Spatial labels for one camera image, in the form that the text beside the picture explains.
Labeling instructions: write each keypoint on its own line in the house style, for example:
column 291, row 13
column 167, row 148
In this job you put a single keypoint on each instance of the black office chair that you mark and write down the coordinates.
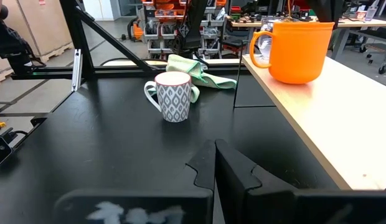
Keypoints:
column 376, row 37

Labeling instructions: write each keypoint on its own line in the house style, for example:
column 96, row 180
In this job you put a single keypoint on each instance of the wooden pallet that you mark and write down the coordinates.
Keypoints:
column 56, row 49

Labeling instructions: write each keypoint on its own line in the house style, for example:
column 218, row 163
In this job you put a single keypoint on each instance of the orange shop vacuum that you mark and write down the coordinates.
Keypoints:
column 137, row 31

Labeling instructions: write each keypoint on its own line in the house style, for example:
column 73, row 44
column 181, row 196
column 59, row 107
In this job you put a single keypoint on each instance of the large cardboard box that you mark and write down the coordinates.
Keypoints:
column 46, row 25

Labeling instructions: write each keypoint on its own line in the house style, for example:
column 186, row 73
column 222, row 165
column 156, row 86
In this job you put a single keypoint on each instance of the black table-level camera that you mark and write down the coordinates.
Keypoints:
column 1, row 151

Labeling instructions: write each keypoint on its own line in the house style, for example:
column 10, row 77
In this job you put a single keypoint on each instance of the grey white patterned mug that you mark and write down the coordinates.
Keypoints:
column 174, row 99

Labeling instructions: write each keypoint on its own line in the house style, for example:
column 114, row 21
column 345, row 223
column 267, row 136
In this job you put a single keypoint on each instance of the wooden shelf with black legs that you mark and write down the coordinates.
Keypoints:
column 336, row 124

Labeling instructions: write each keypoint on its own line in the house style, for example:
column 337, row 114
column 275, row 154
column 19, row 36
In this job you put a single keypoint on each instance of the clear glass mug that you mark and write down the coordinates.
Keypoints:
column 266, row 42

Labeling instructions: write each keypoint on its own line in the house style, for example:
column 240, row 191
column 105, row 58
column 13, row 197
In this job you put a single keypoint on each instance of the black equipment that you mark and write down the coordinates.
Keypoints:
column 12, row 46

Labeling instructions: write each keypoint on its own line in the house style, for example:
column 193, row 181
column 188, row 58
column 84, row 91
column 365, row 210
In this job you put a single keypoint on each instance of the green microfibre cloth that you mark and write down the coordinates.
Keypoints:
column 183, row 63

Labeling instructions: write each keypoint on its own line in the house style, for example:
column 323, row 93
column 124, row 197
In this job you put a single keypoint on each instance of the orange plastic mug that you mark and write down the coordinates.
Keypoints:
column 299, row 49

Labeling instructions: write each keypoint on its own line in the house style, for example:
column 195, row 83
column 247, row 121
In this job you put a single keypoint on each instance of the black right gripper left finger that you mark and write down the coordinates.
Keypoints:
column 205, row 168

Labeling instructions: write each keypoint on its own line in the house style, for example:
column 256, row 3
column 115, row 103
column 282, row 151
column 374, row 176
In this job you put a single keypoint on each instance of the silver aluminium bracket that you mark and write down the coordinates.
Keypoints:
column 77, row 68

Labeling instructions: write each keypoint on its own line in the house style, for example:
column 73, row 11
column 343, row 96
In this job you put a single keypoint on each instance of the black aluminium table frame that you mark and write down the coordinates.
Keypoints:
column 82, row 31

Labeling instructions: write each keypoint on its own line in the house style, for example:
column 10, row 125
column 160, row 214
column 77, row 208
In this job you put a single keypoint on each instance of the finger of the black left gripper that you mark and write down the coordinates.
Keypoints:
column 328, row 9

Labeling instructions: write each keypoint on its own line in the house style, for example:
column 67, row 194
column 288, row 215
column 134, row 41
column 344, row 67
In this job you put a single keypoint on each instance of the parts bin rack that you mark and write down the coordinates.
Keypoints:
column 152, row 31

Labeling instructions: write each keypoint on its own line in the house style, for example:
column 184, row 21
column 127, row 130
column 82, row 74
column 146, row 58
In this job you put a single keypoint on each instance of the wooden workbench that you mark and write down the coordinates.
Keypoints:
column 361, row 23

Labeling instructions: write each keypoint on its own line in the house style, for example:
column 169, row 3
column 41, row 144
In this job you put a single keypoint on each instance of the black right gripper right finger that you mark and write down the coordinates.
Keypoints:
column 230, row 186

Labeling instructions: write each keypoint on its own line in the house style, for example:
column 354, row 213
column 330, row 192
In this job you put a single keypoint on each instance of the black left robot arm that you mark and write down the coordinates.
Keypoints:
column 190, row 31

